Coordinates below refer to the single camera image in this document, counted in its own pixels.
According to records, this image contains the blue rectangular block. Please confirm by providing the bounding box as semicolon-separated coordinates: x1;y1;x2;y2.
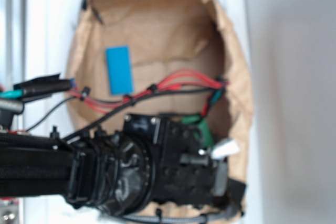
106;46;134;95

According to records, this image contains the black cable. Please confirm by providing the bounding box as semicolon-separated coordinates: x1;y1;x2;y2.
25;87;224;141

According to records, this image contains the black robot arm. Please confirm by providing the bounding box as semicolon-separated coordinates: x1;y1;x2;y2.
1;114;229;216

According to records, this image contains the red wire bundle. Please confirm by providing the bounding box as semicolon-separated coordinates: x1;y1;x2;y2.
67;68;230;114

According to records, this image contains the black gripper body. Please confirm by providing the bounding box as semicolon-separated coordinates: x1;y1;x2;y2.
123;113;232;206

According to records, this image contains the brown paper bag tray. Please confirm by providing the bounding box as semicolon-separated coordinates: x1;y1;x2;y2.
65;0;255;218

